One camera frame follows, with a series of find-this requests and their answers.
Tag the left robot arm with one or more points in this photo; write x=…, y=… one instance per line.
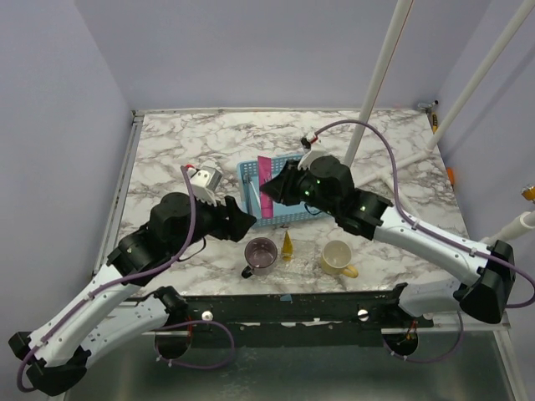
x=56, y=356

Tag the clear textured glass tray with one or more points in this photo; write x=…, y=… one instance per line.
x=302, y=269

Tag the white pvc pipe frame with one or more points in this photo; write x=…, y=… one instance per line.
x=523, y=223

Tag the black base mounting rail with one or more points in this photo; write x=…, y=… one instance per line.
x=289, y=320

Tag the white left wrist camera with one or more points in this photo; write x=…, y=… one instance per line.
x=204, y=182

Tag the white toothbrush in basket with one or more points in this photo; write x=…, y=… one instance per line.
x=254, y=191

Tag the light blue plastic basket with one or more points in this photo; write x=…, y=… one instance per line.
x=282, y=215

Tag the aluminium table edge rail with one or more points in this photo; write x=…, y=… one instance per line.
x=112, y=226

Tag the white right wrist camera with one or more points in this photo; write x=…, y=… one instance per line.
x=312, y=151

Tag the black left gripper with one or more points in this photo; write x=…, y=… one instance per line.
x=228, y=217

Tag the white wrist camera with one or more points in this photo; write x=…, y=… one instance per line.
x=312, y=151
x=204, y=182

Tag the yellow toothpaste tube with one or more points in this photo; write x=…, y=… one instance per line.
x=287, y=247

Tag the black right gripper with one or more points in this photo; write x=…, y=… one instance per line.
x=290, y=186

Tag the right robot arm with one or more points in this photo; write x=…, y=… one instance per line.
x=480, y=282

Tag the yellow ceramic mug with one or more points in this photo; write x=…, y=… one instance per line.
x=336, y=259

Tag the purple grey mug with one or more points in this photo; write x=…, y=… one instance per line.
x=261, y=255

